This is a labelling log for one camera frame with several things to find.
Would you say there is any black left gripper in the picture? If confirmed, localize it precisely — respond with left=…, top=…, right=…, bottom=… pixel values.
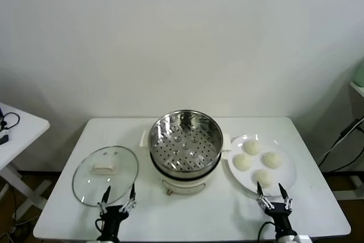
left=97, top=183, right=137, bottom=241

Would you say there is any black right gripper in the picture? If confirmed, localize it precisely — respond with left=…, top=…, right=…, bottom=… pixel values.
left=257, top=182, right=293, bottom=235

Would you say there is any white steamed baozi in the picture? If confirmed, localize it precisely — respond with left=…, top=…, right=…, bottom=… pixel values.
left=260, top=151, right=283, bottom=169
left=252, top=168, right=274, bottom=190
left=233, top=153, right=254, bottom=172
left=243, top=139, right=262, bottom=155

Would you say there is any stainless steel steamer basket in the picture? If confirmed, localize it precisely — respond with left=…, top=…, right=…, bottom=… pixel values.
left=147, top=109, right=224, bottom=179

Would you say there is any white round plate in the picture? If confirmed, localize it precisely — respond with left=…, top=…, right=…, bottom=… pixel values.
left=226, top=133, right=298, bottom=197

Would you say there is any round glass pot lid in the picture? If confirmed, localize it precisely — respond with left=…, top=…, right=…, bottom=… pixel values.
left=71, top=145, right=139, bottom=207

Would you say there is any cream white electric cooker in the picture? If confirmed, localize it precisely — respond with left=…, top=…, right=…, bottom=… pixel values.
left=139, top=130, right=233, bottom=196

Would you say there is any white folding side table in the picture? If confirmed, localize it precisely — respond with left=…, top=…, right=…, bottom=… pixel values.
left=0, top=102, right=51, bottom=223

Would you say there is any white shelf board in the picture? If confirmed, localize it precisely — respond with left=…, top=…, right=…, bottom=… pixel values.
left=349, top=80, right=364, bottom=98

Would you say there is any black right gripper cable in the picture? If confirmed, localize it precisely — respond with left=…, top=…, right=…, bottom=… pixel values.
left=257, top=221, right=274, bottom=243

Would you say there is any white metal floor frame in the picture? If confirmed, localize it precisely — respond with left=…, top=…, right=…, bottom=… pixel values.
left=332, top=173, right=364, bottom=201

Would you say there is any black power adapter cable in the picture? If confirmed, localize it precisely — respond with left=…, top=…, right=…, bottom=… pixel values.
left=317, top=116, right=364, bottom=168

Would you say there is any thin black looped cable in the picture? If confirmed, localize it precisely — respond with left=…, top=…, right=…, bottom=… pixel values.
left=0, top=112, right=20, bottom=133

